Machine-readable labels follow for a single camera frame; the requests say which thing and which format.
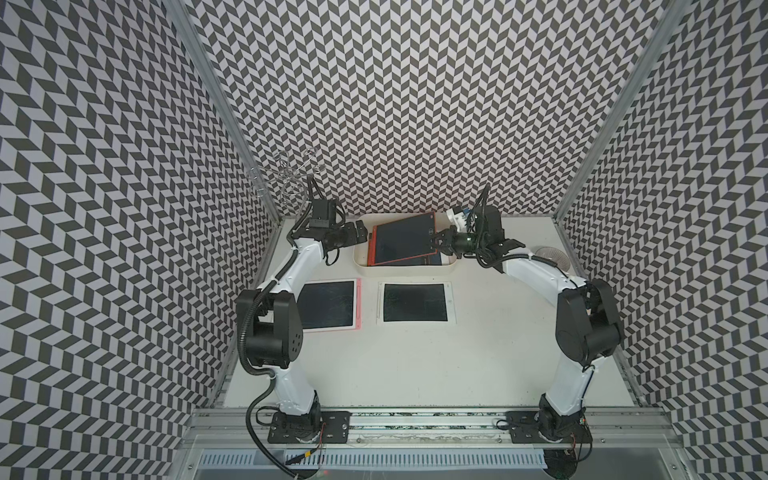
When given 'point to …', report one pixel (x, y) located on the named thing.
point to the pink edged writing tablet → (331, 305)
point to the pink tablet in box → (437, 258)
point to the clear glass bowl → (556, 256)
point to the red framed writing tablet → (401, 240)
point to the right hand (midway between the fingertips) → (425, 244)
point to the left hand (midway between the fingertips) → (355, 234)
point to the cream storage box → (448, 266)
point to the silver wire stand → (292, 175)
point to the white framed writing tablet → (412, 303)
